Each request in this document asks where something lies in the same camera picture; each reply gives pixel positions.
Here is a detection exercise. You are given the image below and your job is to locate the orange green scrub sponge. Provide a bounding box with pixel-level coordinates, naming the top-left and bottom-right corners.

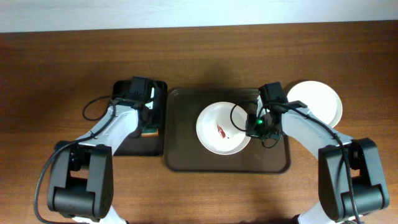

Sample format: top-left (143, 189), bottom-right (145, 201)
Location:
top-left (141, 129), bottom-right (159, 138)

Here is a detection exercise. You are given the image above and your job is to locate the white plate with red sauce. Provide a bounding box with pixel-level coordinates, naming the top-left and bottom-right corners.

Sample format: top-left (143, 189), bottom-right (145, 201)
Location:
top-left (196, 101), bottom-right (251, 156)

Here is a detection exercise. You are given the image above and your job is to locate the cream plate with red stain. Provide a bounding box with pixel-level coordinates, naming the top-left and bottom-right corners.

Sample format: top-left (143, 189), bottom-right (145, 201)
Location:
top-left (287, 81), bottom-right (343, 128)

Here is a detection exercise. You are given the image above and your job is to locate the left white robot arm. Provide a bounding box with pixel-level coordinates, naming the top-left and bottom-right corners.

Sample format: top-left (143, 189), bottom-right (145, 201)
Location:
top-left (44, 77), bottom-right (167, 223)

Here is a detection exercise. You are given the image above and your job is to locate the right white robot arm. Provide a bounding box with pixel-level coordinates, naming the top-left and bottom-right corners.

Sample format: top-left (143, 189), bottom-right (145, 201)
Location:
top-left (245, 82), bottom-right (390, 224)

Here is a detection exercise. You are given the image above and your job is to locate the small black water tray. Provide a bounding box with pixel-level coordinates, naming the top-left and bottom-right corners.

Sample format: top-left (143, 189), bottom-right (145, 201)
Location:
top-left (113, 77), bottom-right (167, 156)

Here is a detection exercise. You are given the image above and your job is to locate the large brown serving tray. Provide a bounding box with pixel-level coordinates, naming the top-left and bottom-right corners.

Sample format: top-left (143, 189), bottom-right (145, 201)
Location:
top-left (164, 88), bottom-right (291, 174)

